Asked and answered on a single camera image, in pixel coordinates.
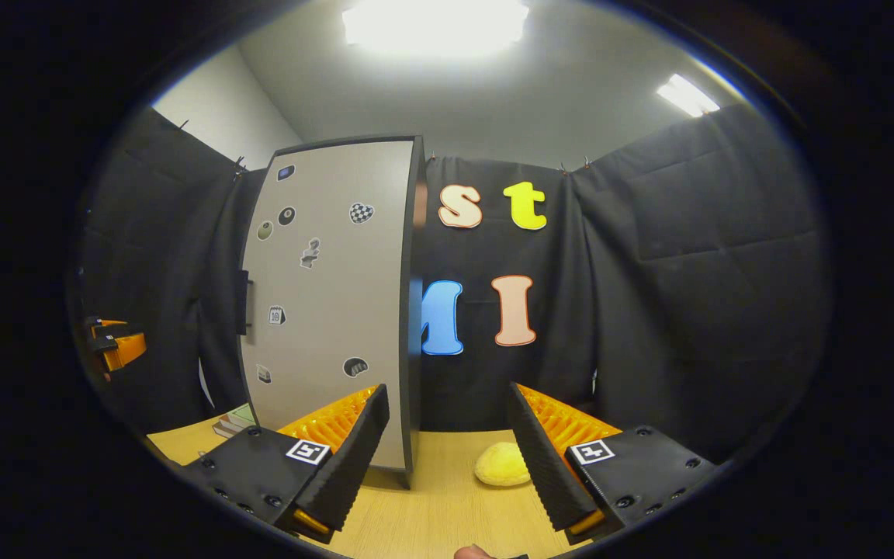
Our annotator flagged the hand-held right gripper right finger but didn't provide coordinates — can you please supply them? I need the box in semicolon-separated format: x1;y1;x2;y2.
504;382;717;547

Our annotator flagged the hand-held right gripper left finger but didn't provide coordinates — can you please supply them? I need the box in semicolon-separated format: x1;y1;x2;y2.
178;383;391;544

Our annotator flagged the black cabinet door handle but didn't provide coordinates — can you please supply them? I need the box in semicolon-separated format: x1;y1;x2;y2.
239;269;254;336

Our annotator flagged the dark grey cabinet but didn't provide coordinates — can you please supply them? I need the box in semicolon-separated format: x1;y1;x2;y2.
237;134;426;490

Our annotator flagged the black backdrop cloth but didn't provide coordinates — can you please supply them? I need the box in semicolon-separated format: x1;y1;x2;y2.
71;101;832;467

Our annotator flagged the ceiling light panel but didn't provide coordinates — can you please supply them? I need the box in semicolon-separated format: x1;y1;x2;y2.
341;0;532;57
655;74;721;119

